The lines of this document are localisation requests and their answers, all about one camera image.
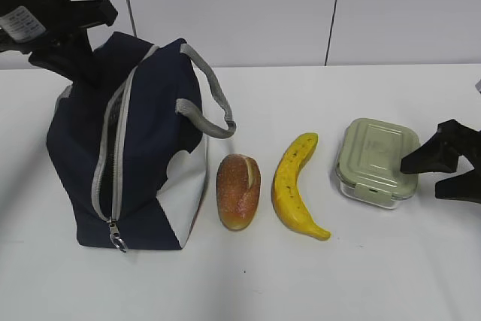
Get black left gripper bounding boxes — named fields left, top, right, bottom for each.
left=1, top=0, right=117, bottom=86

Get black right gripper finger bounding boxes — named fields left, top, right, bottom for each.
left=435, top=170, right=481, bottom=203
left=400, top=119, right=480, bottom=174

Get green lidded glass container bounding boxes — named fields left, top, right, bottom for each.
left=334, top=118, right=420, bottom=210

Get navy blue lunch bag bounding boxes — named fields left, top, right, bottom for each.
left=47, top=32, right=236, bottom=252

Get yellow banana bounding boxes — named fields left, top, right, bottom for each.
left=271, top=132, right=331, bottom=241

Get brown bread roll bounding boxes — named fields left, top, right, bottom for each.
left=216, top=153, right=261, bottom=231

